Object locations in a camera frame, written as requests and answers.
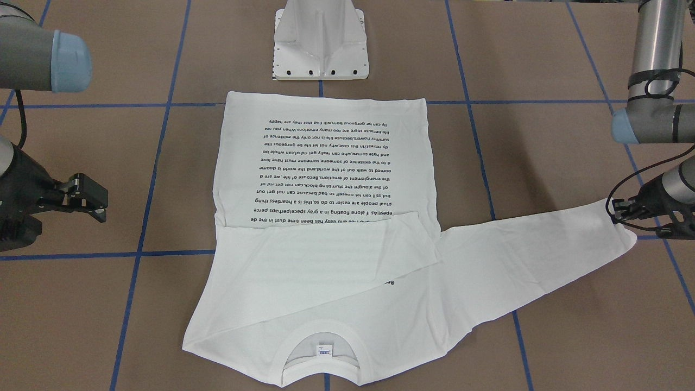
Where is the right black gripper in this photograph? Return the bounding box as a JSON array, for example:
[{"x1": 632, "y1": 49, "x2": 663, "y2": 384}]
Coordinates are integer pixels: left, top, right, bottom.
[{"x1": 1, "y1": 143, "x2": 109, "y2": 251}]

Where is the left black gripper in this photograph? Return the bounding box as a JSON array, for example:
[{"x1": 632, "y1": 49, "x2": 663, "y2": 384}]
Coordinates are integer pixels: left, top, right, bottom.
[{"x1": 611, "y1": 181, "x2": 694, "y2": 240}]

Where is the white long-sleeve printed shirt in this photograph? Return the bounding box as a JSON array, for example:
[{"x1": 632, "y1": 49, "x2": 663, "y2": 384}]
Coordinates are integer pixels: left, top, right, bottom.
[{"x1": 182, "y1": 91, "x2": 636, "y2": 387}]

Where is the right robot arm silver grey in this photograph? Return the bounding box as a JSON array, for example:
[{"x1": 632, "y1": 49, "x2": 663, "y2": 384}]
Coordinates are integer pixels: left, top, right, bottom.
[{"x1": 1, "y1": 1, "x2": 109, "y2": 251}]

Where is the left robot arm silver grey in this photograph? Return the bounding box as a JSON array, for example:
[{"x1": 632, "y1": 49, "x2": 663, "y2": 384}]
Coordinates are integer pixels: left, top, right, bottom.
[{"x1": 605, "y1": 1, "x2": 694, "y2": 240}]

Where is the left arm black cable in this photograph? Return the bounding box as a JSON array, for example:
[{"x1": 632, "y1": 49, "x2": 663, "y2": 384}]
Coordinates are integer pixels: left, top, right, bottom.
[{"x1": 605, "y1": 142, "x2": 695, "y2": 235}]

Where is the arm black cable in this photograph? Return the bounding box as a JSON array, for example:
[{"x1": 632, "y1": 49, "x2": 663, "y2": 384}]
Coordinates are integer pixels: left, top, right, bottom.
[
  {"x1": 605, "y1": 142, "x2": 695, "y2": 235},
  {"x1": 14, "y1": 87, "x2": 28, "y2": 150}
]

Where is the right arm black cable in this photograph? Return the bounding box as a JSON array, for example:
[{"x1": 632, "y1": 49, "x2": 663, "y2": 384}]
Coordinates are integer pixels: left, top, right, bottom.
[{"x1": 14, "y1": 87, "x2": 28, "y2": 150}]

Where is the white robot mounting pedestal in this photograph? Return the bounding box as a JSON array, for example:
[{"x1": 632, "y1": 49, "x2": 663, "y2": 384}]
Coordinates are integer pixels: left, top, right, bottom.
[{"x1": 271, "y1": 1, "x2": 370, "y2": 81}]

